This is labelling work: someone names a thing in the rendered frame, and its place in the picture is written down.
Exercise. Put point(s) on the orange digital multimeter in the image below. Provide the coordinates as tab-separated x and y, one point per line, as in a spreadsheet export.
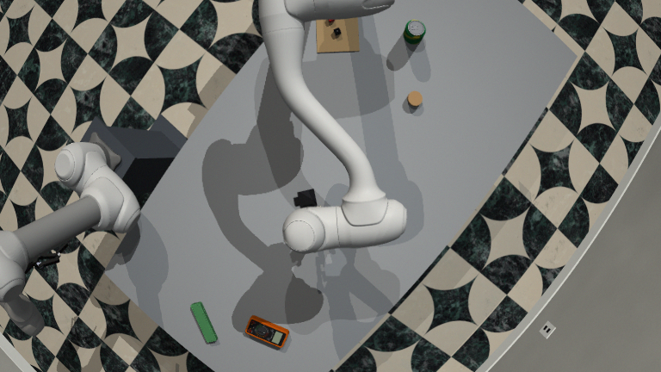
267	331

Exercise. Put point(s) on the tan cylinder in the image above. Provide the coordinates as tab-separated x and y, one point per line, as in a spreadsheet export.
414	98

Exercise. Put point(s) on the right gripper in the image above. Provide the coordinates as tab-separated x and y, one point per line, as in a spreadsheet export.
55	259

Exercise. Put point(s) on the green soda can with yellow stripes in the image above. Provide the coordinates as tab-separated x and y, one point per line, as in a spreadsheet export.
414	32

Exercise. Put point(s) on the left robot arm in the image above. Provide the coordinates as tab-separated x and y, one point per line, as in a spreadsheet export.
366	217

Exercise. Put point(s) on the tan square mat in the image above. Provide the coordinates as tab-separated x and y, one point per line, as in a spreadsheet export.
347	41

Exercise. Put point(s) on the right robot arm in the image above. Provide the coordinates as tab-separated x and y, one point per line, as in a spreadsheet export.
106	203

